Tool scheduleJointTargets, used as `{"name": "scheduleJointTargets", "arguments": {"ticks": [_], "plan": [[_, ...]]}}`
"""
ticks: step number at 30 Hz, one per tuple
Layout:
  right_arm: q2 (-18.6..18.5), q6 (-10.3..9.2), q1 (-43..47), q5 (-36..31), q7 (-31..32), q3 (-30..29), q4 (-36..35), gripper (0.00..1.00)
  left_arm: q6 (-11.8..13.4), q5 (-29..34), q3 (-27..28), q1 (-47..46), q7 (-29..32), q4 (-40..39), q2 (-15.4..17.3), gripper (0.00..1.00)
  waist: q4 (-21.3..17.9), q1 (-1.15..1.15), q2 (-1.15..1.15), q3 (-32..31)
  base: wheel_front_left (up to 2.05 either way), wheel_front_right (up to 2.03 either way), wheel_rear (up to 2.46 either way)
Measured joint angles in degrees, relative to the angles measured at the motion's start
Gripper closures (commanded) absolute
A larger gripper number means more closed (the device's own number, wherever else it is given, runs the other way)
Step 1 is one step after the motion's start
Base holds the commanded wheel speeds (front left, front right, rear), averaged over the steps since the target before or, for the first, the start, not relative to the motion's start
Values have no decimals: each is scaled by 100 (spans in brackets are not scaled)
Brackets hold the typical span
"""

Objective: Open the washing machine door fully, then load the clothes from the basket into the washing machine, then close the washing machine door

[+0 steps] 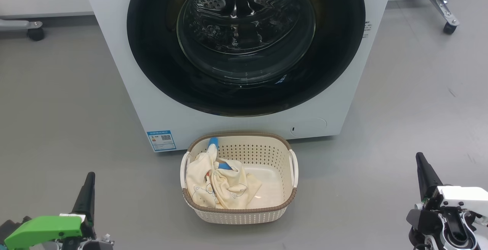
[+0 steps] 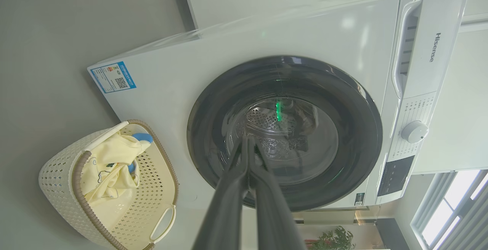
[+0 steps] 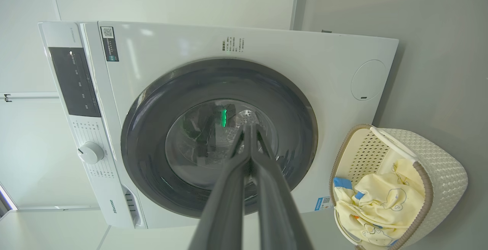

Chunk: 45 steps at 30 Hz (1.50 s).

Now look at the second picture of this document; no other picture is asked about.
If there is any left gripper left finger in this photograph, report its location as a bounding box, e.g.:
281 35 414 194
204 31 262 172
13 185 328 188
191 135 250 250

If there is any steel washing machine drum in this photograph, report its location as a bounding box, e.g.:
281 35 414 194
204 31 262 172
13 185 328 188
244 105 321 159

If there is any white washing machine dial knob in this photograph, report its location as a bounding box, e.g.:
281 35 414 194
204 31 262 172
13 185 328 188
401 120 429 144

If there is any white front-load washing machine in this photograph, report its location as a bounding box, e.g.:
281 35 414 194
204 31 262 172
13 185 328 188
87 0 470 210

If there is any cream perforated laundry basket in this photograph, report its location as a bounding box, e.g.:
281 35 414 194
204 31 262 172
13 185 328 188
38 119 180 250

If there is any black washing machine display panel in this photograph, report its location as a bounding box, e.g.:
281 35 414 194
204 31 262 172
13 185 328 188
377 155 415 197

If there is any green potted plant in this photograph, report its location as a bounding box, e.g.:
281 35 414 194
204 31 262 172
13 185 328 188
308 226 356 250

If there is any washing machine glass door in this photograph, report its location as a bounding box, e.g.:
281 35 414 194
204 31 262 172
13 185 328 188
187 55 383 212

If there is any white detergent drawer front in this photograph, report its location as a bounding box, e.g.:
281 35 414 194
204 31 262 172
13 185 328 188
392 0 470 99

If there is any blue energy label sticker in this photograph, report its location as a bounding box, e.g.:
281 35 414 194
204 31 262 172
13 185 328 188
90 61 137 93

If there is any window with grey frame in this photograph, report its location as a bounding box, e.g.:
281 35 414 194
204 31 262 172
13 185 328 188
411 170 488 250

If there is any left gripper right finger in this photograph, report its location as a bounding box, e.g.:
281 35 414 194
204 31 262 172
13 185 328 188
249 137 306 250

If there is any pale yellow garment blue trim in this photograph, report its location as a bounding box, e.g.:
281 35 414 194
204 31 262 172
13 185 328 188
91 131 154 168
80 155 141 207

